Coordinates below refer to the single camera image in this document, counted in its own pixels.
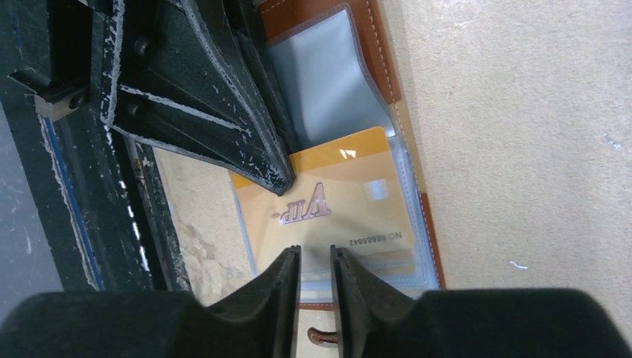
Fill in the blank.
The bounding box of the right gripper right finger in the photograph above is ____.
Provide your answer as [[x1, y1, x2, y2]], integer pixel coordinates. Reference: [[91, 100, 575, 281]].
[[330, 247, 631, 357]]

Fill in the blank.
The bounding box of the brown leather card holder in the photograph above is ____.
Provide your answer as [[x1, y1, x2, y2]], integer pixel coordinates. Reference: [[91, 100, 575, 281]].
[[229, 0, 448, 347]]

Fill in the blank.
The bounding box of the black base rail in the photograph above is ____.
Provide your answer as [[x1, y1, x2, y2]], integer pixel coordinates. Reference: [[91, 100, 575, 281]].
[[1, 1, 192, 291]]

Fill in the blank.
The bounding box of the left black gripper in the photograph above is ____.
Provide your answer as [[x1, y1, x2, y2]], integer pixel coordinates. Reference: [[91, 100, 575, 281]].
[[7, 0, 113, 122]]

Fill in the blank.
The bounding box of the gold VIP card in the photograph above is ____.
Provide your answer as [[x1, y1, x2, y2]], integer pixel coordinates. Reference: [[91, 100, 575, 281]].
[[230, 127, 415, 273]]

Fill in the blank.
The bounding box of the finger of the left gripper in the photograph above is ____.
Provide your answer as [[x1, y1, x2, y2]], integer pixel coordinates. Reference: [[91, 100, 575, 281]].
[[222, 0, 300, 154], [101, 1, 295, 195]]

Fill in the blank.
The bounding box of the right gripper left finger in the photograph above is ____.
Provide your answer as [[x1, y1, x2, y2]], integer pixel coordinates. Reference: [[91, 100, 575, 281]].
[[1, 246, 301, 357]]

